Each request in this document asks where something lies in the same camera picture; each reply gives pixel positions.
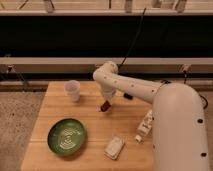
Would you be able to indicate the black smartphone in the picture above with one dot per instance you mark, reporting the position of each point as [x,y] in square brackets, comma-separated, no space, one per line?
[127,96]

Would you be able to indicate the green ceramic bowl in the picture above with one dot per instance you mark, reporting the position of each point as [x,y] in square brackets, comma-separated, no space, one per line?
[66,137]

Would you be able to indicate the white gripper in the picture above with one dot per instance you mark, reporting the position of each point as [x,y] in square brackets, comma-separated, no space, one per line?
[108,93]

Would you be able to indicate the red pepper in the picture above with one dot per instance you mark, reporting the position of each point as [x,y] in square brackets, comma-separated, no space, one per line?
[105,106]

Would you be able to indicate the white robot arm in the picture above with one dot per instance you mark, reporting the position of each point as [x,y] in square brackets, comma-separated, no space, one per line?
[178,118]

